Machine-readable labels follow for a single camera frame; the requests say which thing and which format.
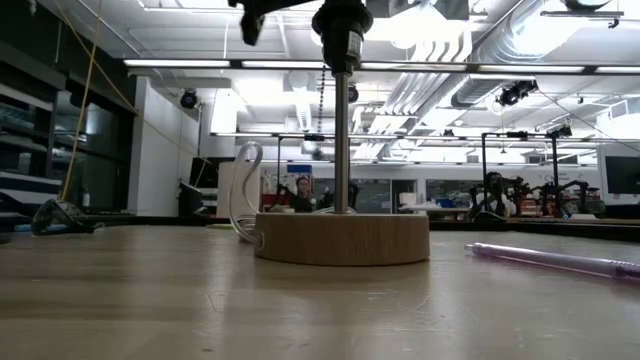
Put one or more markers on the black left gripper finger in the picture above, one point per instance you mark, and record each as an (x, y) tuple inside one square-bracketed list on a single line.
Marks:
[(252, 27)]

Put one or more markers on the wooden base table lamp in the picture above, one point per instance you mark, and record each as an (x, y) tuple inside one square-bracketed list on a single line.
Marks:
[(342, 240)]

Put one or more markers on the black computer monitor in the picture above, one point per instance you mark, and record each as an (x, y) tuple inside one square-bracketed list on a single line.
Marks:
[(202, 172), (622, 175)]

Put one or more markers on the person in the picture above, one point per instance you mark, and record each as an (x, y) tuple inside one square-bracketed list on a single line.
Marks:
[(303, 192)]

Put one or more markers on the black waste bin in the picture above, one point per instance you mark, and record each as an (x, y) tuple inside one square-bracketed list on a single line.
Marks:
[(190, 200)]

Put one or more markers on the green sticky note pad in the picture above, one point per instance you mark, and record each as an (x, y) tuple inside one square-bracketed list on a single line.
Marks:
[(222, 226)]

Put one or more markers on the clear safety glasses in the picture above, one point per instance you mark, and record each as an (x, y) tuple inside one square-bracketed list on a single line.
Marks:
[(60, 217)]

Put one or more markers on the black background robot rig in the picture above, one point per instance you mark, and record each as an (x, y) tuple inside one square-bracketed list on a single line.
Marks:
[(492, 190)]

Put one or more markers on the translucent light purple pen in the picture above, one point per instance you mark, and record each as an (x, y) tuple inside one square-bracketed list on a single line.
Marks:
[(550, 260)]

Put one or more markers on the black ceiling camera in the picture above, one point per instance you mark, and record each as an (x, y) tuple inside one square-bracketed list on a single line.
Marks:
[(188, 98), (515, 92)]

